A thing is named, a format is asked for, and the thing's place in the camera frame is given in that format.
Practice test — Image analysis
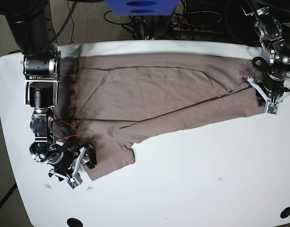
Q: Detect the black table cable grommet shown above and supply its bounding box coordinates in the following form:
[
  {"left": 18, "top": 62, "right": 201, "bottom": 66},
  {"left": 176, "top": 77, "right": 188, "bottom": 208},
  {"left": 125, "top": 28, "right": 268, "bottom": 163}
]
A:
[{"left": 280, "top": 207, "right": 290, "bottom": 219}]

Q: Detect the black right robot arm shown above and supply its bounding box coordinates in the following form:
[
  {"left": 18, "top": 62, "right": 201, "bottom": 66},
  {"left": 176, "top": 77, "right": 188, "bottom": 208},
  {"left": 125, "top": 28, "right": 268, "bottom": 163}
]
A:
[{"left": 0, "top": 0, "right": 96, "bottom": 187}]

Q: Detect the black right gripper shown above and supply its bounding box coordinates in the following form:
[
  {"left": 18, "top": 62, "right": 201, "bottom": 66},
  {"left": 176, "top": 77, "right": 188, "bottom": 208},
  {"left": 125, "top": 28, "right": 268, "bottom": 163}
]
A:
[{"left": 47, "top": 148, "right": 98, "bottom": 182}]

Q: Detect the mauve T-shirt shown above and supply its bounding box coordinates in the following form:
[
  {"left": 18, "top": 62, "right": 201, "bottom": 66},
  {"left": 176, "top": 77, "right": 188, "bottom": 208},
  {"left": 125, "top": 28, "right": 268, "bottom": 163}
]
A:
[{"left": 54, "top": 54, "right": 264, "bottom": 180}]

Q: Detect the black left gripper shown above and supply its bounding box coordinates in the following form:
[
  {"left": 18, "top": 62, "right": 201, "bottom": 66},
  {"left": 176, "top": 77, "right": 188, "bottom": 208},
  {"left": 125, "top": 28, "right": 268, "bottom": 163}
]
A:
[{"left": 253, "top": 75, "right": 285, "bottom": 107}]

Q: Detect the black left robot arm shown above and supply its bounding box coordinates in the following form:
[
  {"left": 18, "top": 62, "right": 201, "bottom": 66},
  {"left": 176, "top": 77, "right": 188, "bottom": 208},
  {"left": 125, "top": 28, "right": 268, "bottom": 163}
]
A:
[{"left": 225, "top": 0, "right": 290, "bottom": 114}]

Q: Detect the black power strip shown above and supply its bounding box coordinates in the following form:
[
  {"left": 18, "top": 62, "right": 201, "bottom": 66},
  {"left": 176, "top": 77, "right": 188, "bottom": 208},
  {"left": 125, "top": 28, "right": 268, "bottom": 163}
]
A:
[{"left": 171, "top": 22, "right": 224, "bottom": 34}]

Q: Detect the blue plastic mount plate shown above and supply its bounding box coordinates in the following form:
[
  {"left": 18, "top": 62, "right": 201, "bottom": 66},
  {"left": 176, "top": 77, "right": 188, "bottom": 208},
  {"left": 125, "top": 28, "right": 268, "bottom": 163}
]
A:
[{"left": 106, "top": 0, "right": 179, "bottom": 16}]

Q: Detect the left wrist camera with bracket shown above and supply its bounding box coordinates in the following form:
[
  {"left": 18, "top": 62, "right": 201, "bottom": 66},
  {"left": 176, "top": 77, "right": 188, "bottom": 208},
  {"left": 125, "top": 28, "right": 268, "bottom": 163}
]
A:
[{"left": 243, "top": 77, "right": 290, "bottom": 115}]

